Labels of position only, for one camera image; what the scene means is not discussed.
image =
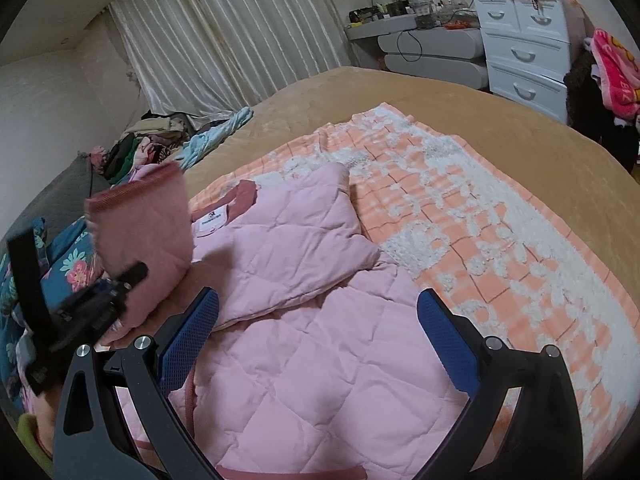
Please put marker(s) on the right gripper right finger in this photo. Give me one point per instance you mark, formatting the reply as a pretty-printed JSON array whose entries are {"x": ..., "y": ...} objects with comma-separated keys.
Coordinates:
[{"x": 544, "y": 436}]

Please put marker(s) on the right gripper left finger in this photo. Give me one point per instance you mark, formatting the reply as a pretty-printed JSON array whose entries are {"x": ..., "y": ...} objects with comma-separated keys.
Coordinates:
[{"x": 92, "y": 439}]

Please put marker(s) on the pink quilted jacket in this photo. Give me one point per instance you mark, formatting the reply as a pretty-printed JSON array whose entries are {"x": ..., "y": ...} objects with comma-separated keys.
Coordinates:
[{"x": 317, "y": 362}]

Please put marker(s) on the pile of mixed clothes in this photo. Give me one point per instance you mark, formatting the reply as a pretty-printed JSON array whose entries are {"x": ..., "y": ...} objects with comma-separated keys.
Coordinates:
[{"x": 149, "y": 141}]

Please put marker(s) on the blue floral pink duvet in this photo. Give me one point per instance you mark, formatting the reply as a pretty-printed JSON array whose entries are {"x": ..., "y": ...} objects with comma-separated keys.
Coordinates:
[{"x": 68, "y": 263}]

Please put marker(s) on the grey headboard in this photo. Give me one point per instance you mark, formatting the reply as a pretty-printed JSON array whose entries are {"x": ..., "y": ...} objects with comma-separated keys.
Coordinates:
[{"x": 61, "y": 202}]

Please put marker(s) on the light blue garment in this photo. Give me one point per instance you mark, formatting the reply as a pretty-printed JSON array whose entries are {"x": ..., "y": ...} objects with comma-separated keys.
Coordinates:
[{"x": 203, "y": 143}]

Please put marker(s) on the orange white checkered blanket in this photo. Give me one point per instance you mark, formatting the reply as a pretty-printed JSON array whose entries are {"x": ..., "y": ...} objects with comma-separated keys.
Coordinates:
[{"x": 491, "y": 250}]

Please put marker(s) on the tan bed cover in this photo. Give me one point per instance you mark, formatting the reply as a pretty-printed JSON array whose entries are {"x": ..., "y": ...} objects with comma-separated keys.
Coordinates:
[{"x": 555, "y": 162}]

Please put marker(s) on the striped beige curtain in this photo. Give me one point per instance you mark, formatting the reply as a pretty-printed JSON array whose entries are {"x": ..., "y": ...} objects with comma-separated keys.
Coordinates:
[{"x": 209, "y": 58}]

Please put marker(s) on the pink red towel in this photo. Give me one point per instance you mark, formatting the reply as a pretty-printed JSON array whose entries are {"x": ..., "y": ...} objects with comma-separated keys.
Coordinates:
[{"x": 619, "y": 75}]

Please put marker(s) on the grey vanity desk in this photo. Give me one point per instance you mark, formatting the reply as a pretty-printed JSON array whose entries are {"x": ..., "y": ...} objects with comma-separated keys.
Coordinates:
[{"x": 402, "y": 45}]

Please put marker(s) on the white drawer chest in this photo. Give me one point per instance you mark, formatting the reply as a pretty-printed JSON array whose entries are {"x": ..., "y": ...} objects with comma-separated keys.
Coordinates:
[{"x": 530, "y": 45}]

